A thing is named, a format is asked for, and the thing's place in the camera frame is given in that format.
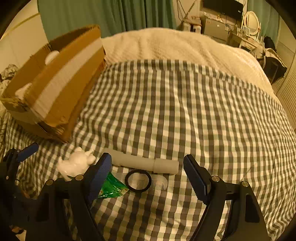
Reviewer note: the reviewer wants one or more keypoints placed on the white blanket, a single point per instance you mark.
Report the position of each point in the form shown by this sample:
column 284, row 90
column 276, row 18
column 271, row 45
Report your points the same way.
column 173, row 44

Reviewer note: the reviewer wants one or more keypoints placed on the white plastic drawer unit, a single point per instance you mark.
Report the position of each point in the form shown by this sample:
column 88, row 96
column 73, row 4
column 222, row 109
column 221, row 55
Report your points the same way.
column 190, row 26

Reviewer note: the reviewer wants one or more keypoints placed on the padded jacket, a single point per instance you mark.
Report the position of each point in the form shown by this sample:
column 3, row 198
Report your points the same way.
column 272, row 62

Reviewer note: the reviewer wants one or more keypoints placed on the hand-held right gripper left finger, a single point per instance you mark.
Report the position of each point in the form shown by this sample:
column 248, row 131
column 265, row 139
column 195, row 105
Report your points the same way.
column 99, row 176

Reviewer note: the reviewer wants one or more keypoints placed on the black television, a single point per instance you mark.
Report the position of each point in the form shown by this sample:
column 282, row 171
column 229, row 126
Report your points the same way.
column 222, row 8

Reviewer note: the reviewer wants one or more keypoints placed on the long white tube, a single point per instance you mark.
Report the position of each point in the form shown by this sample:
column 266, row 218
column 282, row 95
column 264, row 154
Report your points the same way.
column 138, row 161

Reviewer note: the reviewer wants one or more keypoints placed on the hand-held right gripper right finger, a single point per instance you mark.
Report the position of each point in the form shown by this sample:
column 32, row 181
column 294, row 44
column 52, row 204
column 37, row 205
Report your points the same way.
column 196, row 178

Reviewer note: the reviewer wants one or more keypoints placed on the clear plastic comb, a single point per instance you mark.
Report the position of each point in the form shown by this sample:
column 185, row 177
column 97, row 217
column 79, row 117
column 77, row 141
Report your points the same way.
column 159, row 182

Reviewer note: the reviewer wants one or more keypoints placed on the white dressing table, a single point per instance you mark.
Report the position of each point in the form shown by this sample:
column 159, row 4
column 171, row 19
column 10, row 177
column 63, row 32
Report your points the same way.
column 247, row 40

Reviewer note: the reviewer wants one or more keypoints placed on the oval white mirror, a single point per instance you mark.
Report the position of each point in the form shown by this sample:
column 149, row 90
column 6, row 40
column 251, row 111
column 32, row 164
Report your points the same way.
column 252, row 23

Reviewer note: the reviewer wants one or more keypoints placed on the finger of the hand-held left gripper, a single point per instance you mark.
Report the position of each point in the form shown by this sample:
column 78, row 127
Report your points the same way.
column 29, row 150

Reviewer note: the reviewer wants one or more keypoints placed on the floral quilt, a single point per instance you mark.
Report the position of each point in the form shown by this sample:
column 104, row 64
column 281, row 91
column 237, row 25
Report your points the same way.
column 7, row 73

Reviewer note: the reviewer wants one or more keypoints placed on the grey mini fridge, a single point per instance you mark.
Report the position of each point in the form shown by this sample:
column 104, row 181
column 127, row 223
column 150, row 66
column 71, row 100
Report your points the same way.
column 215, row 29

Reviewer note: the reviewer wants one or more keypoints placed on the black bag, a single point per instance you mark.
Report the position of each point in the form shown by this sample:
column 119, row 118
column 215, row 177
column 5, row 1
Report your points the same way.
column 269, row 42

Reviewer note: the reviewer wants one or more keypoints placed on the wide green curtain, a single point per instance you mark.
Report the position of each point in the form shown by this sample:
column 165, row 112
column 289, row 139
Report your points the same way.
column 115, row 14

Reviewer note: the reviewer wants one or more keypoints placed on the cardboard box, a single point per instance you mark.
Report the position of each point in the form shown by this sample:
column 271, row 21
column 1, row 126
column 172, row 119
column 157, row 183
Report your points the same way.
column 69, row 81

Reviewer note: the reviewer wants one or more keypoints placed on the green snack packet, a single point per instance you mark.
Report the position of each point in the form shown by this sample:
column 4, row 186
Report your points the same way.
column 111, row 187

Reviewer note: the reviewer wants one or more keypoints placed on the checkered bed sheet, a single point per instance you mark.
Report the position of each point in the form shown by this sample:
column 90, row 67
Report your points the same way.
column 185, row 115

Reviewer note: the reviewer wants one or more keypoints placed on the narrow green curtain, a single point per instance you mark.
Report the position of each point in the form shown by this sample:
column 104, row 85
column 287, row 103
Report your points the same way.
column 268, row 18

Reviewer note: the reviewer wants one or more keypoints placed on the white louvered wardrobe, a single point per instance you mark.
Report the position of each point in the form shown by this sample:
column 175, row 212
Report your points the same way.
column 289, row 88

